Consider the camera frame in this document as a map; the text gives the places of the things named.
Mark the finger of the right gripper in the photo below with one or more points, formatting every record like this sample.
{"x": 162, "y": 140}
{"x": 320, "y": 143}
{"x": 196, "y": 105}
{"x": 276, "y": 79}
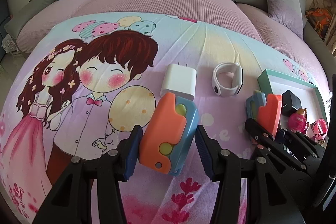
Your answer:
{"x": 285, "y": 137}
{"x": 256, "y": 131}

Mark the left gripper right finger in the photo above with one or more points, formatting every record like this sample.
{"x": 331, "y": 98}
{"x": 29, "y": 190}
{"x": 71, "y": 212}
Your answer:
{"x": 208, "y": 150}

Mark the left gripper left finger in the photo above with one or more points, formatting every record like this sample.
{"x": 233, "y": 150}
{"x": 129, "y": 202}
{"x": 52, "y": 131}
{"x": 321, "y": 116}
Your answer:
{"x": 131, "y": 151}

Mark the pink round toy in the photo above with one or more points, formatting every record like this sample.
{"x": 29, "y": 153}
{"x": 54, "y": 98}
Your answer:
{"x": 297, "y": 121}

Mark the black power adapter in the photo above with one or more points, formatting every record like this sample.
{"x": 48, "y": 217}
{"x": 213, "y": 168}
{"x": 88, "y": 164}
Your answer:
{"x": 290, "y": 103}

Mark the pink smartwatch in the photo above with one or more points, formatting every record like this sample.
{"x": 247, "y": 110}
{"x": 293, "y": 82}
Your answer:
{"x": 319, "y": 129}

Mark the teal shallow box tray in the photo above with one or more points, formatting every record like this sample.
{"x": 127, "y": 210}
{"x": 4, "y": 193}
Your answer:
{"x": 273, "y": 82}

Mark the white smartwatch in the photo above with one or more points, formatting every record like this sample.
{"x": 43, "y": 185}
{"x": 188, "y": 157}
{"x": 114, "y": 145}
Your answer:
{"x": 227, "y": 79}

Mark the white power adapter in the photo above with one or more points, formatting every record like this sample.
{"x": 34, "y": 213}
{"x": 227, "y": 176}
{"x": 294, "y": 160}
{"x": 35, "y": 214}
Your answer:
{"x": 179, "y": 80}

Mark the cartoon print tablecloth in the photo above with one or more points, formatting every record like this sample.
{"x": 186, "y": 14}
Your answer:
{"x": 92, "y": 78}

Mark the orange bag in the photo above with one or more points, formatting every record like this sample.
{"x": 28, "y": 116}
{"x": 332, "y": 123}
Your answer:
{"x": 320, "y": 20}

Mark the grey purple cushion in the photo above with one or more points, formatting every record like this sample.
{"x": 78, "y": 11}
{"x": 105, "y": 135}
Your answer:
{"x": 284, "y": 6}

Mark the pink sofa seat cover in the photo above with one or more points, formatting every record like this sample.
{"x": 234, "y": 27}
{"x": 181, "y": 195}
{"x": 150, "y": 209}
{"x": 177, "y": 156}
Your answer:
{"x": 242, "y": 18}

